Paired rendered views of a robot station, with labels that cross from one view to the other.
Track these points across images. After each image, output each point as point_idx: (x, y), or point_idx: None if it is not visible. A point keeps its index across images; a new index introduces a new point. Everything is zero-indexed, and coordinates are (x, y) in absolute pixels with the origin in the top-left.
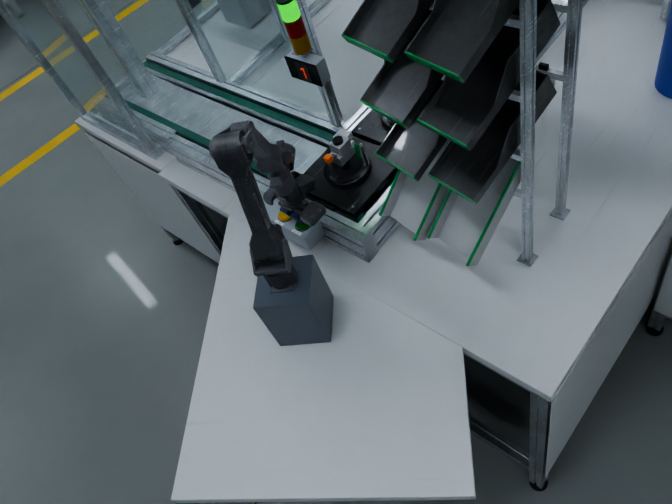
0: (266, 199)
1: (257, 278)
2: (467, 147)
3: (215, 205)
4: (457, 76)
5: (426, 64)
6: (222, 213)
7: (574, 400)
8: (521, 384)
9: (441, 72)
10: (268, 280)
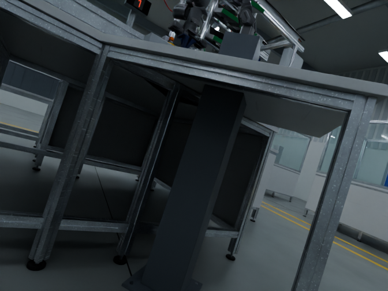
0: (179, 23)
1: (238, 33)
2: (256, 34)
3: (81, 21)
4: (264, 9)
5: (254, 4)
6: (88, 31)
7: (243, 174)
8: (271, 128)
9: (258, 8)
10: (249, 33)
